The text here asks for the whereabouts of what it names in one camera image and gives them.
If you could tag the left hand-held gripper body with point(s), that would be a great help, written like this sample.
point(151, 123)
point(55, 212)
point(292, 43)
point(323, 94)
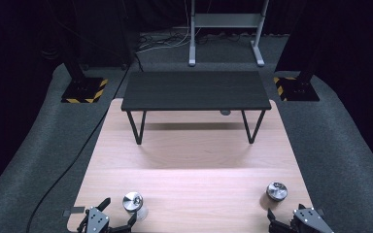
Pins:
point(95, 221)

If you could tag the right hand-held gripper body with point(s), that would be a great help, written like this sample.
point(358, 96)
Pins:
point(311, 221)

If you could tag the glass jar with white powder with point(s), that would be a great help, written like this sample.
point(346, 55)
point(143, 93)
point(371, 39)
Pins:
point(133, 202)

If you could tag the glass jar with brown contents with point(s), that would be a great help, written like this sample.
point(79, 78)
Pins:
point(277, 191)

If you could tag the grey round cap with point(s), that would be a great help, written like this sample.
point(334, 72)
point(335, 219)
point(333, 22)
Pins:
point(225, 112)

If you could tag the dark cabinet on casters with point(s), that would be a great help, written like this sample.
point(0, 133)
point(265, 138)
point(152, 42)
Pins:
point(107, 35)

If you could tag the grey metal stand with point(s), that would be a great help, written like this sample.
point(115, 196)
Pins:
point(226, 21)

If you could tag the black base plate yellow stripes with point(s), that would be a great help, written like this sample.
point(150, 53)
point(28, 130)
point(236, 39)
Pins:
point(299, 92)
point(87, 92)

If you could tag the black post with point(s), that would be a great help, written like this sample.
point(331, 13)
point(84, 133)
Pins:
point(305, 77)
point(75, 71)

